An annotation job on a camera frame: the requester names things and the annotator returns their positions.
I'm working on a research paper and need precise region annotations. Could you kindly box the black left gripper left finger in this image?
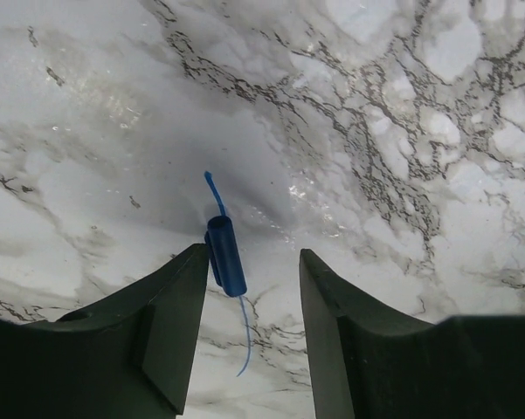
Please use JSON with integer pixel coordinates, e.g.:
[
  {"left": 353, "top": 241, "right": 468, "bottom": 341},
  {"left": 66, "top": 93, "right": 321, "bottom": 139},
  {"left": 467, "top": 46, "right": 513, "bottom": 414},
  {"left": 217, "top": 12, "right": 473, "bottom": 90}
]
[{"left": 0, "top": 244, "right": 209, "bottom": 418}]

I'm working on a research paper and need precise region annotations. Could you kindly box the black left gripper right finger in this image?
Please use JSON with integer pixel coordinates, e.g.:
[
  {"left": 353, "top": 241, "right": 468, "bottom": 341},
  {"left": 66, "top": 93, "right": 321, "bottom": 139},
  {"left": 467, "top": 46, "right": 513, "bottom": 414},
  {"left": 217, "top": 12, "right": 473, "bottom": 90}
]
[{"left": 300, "top": 249, "right": 525, "bottom": 418}]

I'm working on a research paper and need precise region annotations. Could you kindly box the blue marker cap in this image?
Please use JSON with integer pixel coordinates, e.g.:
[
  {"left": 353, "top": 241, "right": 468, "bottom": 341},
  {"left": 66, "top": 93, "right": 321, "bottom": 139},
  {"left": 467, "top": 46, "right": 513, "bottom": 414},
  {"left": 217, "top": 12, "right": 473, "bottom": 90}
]
[{"left": 204, "top": 216, "right": 247, "bottom": 298}]

